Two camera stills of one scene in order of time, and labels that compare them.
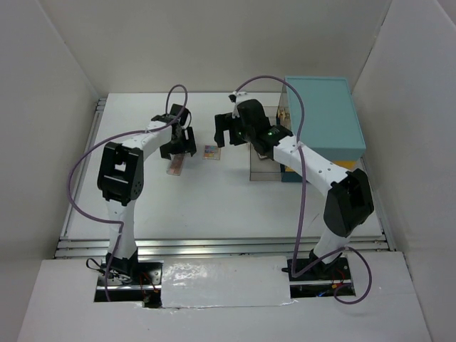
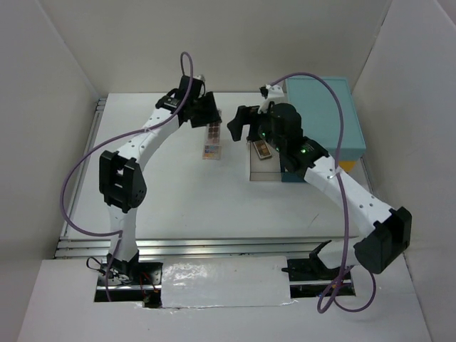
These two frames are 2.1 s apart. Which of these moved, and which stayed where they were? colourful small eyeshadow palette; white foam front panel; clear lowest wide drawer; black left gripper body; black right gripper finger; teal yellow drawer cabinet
Moved: black right gripper finger; black left gripper body
Stayed: clear lowest wide drawer; colourful small eyeshadow palette; white foam front panel; teal yellow drawer cabinet
